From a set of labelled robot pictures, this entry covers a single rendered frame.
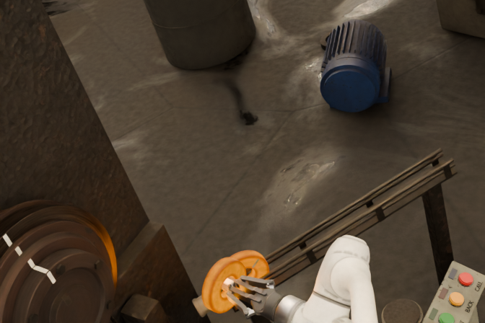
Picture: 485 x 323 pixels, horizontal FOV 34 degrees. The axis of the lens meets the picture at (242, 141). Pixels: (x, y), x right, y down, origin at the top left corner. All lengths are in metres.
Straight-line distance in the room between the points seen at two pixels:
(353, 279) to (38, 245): 0.73
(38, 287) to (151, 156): 2.42
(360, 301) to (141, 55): 3.49
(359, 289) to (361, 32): 2.33
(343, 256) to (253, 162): 1.97
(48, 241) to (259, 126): 2.35
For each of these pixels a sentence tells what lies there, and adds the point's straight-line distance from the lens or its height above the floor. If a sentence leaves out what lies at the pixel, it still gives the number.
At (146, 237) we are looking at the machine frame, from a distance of 2.38.
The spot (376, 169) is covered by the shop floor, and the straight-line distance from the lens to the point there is 3.65.
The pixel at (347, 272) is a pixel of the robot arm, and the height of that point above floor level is 0.99.
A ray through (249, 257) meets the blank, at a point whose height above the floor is 0.77.
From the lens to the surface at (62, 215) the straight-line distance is 1.95.
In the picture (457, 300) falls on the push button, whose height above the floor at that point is 0.61.
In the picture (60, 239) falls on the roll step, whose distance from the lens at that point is 1.91.
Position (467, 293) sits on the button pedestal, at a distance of 2.35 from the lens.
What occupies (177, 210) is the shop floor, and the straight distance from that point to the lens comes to 3.79.
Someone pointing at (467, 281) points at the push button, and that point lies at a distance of 2.35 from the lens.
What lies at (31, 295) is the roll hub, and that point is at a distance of 1.84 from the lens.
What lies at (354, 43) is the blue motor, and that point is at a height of 0.32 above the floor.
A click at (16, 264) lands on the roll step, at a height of 1.29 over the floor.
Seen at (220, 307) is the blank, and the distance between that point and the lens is 2.21.
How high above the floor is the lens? 2.41
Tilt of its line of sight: 37 degrees down
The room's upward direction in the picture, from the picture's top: 20 degrees counter-clockwise
